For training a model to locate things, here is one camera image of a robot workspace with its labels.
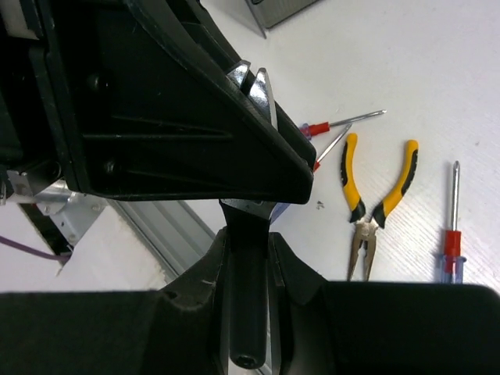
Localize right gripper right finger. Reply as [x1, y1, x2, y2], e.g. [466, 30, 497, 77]
[269, 233, 499, 374]

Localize clear plastic drawer organizer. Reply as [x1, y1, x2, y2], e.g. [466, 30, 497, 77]
[245, 0, 318, 38]

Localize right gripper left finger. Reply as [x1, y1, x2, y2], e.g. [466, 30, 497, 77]
[1, 230, 228, 374]

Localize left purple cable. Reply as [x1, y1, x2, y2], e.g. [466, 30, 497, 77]
[0, 234, 73, 262]

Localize blue screwdriver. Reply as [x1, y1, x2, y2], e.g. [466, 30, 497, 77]
[441, 160, 466, 284]
[312, 123, 352, 172]
[298, 109, 387, 140]

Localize black handled adjustable wrench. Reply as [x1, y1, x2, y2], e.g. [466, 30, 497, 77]
[220, 60, 278, 370]

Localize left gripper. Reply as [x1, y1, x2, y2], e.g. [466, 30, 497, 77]
[1, 1, 78, 195]

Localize aluminium front rail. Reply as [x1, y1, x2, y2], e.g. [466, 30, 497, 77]
[9, 180, 215, 282]

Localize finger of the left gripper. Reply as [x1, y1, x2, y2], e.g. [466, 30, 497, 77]
[38, 1, 316, 204]

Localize yellow long nose pliers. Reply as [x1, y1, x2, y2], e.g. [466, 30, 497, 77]
[340, 132, 420, 282]

